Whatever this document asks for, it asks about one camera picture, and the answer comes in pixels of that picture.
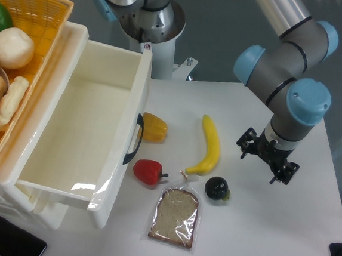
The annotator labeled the dark purple mangosteen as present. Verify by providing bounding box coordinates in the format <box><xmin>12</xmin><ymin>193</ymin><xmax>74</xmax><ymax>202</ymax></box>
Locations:
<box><xmin>205</xmin><ymin>176</ymin><xmax>231</xmax><ymax>201</ymax></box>

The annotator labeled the red bell pepper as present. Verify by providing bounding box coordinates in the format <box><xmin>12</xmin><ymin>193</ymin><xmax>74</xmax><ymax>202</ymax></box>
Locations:
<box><xmin>133</xmin><ymin>159</ymin><xmax>169</xmax><ymax>186</ymax></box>

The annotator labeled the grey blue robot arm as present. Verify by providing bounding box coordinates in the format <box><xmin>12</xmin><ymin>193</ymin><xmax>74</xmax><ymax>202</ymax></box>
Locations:
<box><xmin>93</xmin><ymin>0</ymin><xmax>338</xmax><ymax>184</ymax></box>

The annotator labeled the black smartphone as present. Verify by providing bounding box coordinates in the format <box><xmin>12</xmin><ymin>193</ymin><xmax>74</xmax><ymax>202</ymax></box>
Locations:
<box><xmin>0</xmin><ymin>216</ymin><xmax>48</xmax><ymax>256</ymax></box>

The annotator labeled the yellow banana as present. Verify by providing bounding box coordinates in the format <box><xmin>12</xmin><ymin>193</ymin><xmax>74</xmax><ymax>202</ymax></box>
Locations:
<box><xmin>184</xmin><ymin>114</ymin><xmax>221</xmax><ymax>175</ymax></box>

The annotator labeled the yellow bell pepper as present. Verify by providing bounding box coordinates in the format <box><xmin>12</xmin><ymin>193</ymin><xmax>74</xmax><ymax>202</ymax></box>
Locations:
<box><xmin>143</xmin><ymin>112</ymin><xmax>168</xmax><ymax>143</ymax></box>

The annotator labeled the white drawer cabinet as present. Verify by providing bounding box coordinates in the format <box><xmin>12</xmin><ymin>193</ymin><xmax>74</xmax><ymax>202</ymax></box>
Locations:
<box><xmin>0</xmin><ymin>16</ymin><xmax>90</xmax><ymax>232</ymax></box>

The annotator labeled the white round bun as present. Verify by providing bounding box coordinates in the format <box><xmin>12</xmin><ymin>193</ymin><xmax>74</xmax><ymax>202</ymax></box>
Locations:
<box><xmin>0</xmin><ymin>27</ymin><xmax>35</xmax><ymax>69</ymax></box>

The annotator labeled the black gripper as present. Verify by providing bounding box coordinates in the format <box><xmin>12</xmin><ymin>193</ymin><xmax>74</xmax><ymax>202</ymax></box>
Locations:
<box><xmin>236</xmin><ymin>127</ymin><xmax>300</xmax><ymax>185</ymax></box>

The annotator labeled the orange wicker basket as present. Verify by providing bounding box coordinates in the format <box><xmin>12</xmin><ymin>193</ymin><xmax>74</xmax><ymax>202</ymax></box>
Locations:
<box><xmin>0</xmin><ymin>0</ymin><xmax>74</xmax><ymax>153</ymax></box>

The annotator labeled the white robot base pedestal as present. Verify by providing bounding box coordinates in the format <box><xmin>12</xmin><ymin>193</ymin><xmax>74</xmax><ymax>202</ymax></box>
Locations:
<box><xmin>119</xmin><ymin>0</ymin><xmax>198</xmax><ymax>81</ymax></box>

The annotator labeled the bagged bread slice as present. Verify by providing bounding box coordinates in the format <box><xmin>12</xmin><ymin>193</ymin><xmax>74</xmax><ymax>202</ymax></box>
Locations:
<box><xmin>143</xmin><ymin>171</ymin><xmax>202</xmax><ymax>251</ymax></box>

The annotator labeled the pale twisted bread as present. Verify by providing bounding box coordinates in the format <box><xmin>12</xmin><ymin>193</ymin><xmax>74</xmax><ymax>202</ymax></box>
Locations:
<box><xmin>0</xmin><ymin>76</ymin><xmax>29</xmax><ymax>131</ymax></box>

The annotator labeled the white plastic drawer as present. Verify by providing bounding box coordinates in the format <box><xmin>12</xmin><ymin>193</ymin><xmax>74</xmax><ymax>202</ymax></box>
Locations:
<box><xmin>12</xmin><ymin>33</ymin><xmax>154</xmax><ymax>233</ymax></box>

